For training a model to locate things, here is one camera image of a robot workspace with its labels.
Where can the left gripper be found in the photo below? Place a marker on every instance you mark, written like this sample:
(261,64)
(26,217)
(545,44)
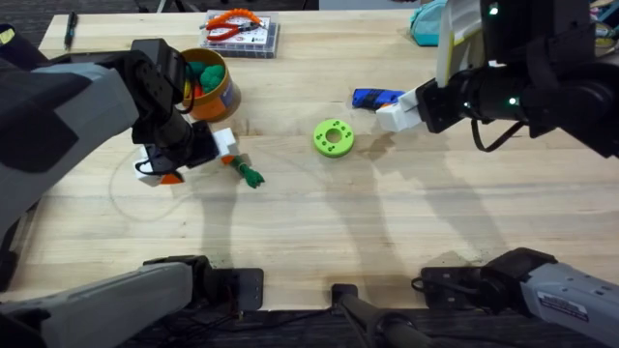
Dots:
(164,130)

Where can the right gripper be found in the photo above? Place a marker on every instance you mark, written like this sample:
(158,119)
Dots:
(479,96)

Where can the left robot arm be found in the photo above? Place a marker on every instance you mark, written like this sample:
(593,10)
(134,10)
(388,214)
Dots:
(58,130)

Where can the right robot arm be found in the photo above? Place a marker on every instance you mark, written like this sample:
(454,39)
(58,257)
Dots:
(575,96)

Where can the blue electric screwdriver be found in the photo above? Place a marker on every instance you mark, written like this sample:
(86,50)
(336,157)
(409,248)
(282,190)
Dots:
(370,97)

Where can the green and orange toy vegetable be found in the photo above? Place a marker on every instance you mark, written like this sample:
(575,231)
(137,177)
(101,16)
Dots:
(252,179)

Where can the orange ribbed wedge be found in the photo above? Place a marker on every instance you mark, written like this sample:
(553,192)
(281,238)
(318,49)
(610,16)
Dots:
(387,106)

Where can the orange tub with toys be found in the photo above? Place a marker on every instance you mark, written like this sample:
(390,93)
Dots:
(213,101)

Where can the green disc with holes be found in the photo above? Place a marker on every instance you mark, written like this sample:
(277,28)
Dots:
(333,145)

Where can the right wrist upright plate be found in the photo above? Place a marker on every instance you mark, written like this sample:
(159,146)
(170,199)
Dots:
(457,43)

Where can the teal soft bag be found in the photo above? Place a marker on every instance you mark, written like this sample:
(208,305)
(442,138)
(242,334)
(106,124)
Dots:
(428,24)

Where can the clear plastic parts box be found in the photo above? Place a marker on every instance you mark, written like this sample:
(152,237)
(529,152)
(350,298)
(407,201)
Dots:
(242,48)

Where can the black pen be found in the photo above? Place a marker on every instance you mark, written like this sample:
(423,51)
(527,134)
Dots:
(70,30)

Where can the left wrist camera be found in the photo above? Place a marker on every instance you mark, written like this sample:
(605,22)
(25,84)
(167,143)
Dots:
(157,53)

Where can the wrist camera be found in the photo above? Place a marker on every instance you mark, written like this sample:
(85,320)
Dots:
(532,29)
(157,53)

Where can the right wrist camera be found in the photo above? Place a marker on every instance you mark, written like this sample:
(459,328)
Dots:
(532,29)

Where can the black rail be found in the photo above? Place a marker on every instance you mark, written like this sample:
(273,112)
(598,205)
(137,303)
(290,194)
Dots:
(290,331)

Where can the black camera stand pole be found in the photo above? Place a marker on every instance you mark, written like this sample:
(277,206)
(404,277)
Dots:
(367,314)

